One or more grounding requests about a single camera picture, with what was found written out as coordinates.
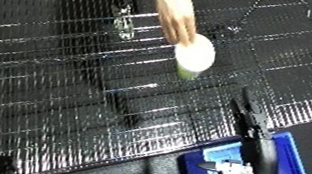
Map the person's hand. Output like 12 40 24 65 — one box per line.
145 0 206 50

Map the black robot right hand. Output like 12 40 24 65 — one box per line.
217 83 303 174

